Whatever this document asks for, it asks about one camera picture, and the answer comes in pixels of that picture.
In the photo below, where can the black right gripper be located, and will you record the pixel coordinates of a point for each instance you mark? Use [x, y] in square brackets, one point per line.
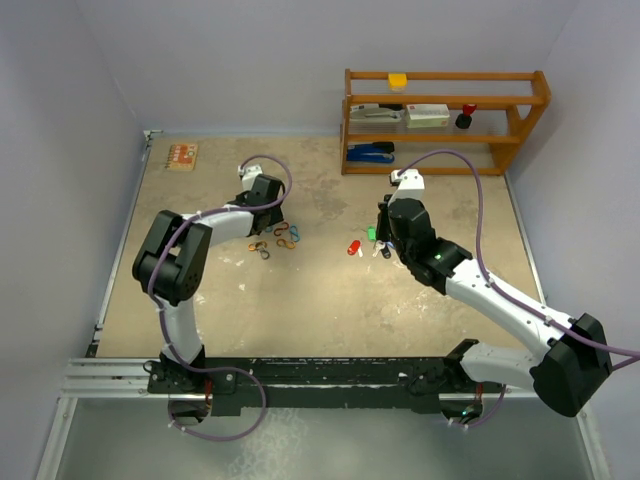
[383, 216]

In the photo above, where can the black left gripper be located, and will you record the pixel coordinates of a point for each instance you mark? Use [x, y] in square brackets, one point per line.
[275, 216]

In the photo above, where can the red key tag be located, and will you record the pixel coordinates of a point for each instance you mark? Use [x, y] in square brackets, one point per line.
[354, 247]

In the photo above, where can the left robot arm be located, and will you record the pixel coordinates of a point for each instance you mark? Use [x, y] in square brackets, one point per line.
[171, 262]

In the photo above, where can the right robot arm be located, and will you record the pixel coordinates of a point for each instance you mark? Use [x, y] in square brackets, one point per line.
[563, 359]

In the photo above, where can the red S carabiner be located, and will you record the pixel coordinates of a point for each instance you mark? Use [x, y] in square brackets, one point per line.
[279, 230]

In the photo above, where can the silver key on black tag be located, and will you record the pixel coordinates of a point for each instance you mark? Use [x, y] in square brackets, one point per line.
[378, 247]

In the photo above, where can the orange S carabiner left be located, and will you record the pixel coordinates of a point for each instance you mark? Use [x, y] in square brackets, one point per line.
[257, 246]

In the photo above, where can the black key tag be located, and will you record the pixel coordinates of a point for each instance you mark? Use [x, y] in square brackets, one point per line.
[385, 253]

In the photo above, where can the blue stapler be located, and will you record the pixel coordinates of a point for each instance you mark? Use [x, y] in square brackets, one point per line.
[381, 152]

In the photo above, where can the wooden shelf rack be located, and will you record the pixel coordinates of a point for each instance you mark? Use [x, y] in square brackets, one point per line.
[509, 106]

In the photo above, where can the orange spiral notebook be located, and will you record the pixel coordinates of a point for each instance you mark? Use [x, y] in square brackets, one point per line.
[182, 157]

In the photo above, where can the white staples box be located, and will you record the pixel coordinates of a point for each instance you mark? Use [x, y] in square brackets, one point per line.
[427, 115]

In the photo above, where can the white stapler on shelf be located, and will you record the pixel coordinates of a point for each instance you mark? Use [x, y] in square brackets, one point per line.
[376, 113]

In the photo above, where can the red black stamp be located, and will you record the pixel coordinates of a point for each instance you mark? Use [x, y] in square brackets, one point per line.
[464, 118]

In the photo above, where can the yellow box on shelf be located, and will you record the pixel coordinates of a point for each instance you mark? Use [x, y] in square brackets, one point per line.
[397, 82]

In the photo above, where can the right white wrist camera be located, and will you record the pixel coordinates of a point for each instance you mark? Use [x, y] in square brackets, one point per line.
[408, 184]

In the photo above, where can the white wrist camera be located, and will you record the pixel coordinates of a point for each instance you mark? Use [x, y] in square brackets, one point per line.
[248, 174]
[408, 184]

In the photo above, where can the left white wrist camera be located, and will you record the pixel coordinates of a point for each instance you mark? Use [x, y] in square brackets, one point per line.
[248, 174]

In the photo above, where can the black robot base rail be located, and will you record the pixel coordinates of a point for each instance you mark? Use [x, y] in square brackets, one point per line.
[232, 384]

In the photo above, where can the aluminium frame rail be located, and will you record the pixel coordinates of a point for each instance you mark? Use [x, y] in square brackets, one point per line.
[105, 378]

